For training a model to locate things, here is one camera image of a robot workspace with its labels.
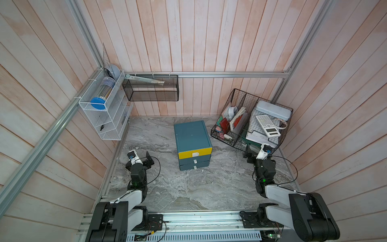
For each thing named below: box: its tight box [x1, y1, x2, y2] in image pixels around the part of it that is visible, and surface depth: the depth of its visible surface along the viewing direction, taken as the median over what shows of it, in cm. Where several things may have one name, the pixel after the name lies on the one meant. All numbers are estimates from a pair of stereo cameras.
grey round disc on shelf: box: [110, 64, 121, 80], surface depth 85 cm
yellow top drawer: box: [177, 147, 214, 160], surface depth 78 cm
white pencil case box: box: [255, 100, 292, 121], surface depth 95 cm
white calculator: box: [255, 114, 282, 138], surface depth 87 cm
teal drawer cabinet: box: [173, 119, 213, 171], surface depth 83 cm
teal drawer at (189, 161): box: [178, 154, 212, 166], surface depth 85 cm
